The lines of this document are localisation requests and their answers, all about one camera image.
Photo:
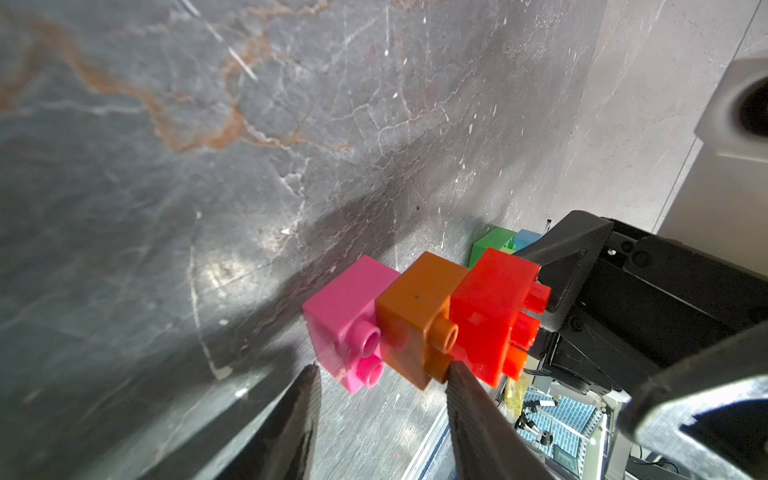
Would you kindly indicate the red lego brick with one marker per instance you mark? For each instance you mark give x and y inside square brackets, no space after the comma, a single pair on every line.
[495,308]

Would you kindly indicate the pink lego brick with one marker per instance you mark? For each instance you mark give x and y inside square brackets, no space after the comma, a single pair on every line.
[343,324]

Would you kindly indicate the blue lego brick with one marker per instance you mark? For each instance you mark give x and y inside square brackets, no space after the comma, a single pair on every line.
[525,238]

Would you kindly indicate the green long lego brick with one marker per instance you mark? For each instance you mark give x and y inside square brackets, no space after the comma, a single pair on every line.
[498,238]

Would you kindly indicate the orange lego brick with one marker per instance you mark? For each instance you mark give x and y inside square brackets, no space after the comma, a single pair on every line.
[414,317]

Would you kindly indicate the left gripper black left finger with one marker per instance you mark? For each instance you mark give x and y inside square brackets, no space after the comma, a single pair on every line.
[284,445]

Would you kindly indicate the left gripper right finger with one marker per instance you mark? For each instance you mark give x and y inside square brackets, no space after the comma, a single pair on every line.
[485,445]

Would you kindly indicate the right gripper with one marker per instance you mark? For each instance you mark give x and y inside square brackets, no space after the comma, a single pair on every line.
[683,333]

